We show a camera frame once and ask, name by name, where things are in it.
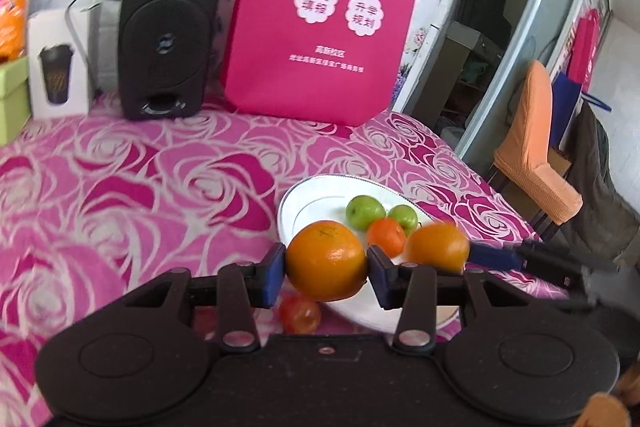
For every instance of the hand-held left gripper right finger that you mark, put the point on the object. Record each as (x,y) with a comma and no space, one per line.
(377,272)

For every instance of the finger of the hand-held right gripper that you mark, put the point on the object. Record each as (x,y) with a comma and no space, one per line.
(495,256)

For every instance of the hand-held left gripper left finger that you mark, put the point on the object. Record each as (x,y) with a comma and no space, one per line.
(274,274)

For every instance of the small orange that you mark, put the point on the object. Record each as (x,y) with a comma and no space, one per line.
(386,236)

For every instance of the green apple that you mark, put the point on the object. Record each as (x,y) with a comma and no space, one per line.
(366,210)
(402,217)

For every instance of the white plate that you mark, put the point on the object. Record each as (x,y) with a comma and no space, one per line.
(320,207)

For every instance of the red yellow apple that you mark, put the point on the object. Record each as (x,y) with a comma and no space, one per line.
(300,313)

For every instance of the dark cloth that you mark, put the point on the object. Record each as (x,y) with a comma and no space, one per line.
(595,187)

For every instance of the chair with orange cover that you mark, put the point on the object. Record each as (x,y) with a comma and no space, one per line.
(530,132)

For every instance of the hanging blue bag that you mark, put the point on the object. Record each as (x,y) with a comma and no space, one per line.
(565,107)

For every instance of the pink rose-print tablecloth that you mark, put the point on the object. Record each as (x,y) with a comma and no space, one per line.
(125,187)

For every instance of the pink printed bag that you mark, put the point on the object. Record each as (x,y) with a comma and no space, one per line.
(310,82)

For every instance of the sliding wardrobe door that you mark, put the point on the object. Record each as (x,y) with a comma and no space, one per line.
(500,32)

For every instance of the hanging pink bag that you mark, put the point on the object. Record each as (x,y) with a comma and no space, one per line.
(585,47)

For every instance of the black speaker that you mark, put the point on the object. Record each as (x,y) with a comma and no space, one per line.
(165,37)

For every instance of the white box with cup print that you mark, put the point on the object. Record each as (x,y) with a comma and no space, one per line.
(57,72)

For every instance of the green cardboard box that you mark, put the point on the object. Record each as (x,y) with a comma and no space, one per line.
(12,102)

